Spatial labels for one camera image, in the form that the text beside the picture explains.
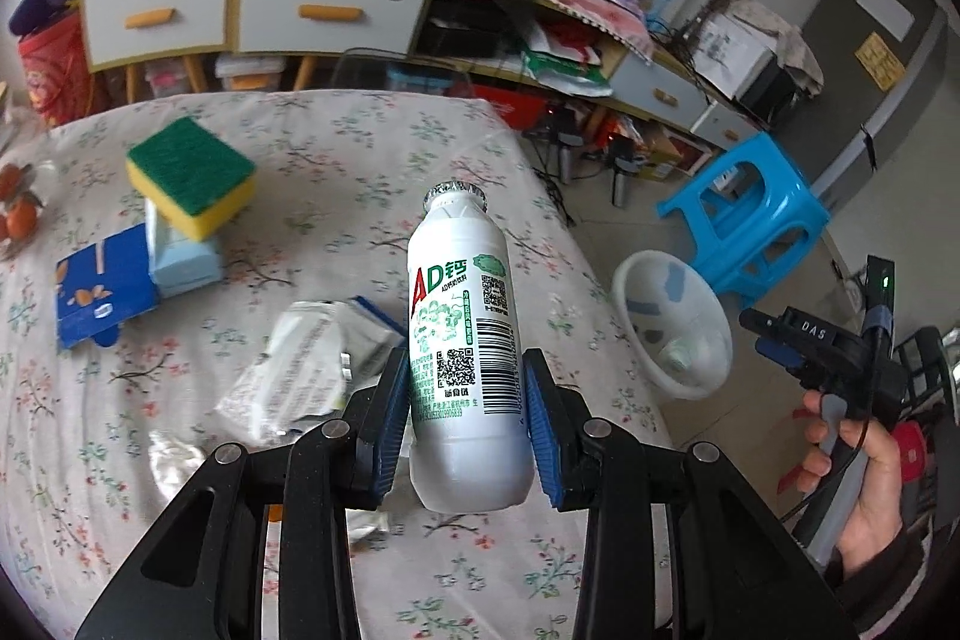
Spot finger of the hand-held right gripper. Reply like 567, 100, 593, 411
756, 336, 811, 386
739, 308, 788, 341

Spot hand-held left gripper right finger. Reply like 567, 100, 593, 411
523, 347, 856, 640

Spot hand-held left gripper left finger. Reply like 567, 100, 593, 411
75, 347, 412, 640

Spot white plastic drink bottle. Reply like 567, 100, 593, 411
405, 181, 537, 512

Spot white plastic basin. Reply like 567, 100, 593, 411
611, 250, 734, 401

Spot light blue drink carton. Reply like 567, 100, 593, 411
145, 199, 223, 300

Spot blue almond print box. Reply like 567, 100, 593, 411
55, 223, 162, 352

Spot person's right forearm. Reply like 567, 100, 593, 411
844, 524, 950, 637

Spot person's right hand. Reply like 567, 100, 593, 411
802, 385, 905, 577

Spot crumpled silver white wrapper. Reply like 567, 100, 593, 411
212, 296, 410, 446

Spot blue plastic stool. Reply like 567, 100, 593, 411
657, 131, 832, 300

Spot clear plastic wrapper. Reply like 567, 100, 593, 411
148, 428, 209, 500

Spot floral tablecloth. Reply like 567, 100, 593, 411
0, 89, 674, 640

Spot low wooden media cabinet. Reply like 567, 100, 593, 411
416, 0, 760, 150

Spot white cardboard box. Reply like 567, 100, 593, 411
697, 10, 779, 103

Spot grey door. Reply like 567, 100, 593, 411
799, 0, 947, 202

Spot dried branches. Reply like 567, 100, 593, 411
673, 0, 760, 58

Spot yellow and green sponge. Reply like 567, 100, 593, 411
125, 116, 258, 242

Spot green and white bag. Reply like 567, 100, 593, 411
521, 47, 614, 98

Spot glass jar with wooden lid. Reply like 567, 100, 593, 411
0, 152, 57, 262

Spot red bag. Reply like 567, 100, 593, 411
19, 14, 95, 124

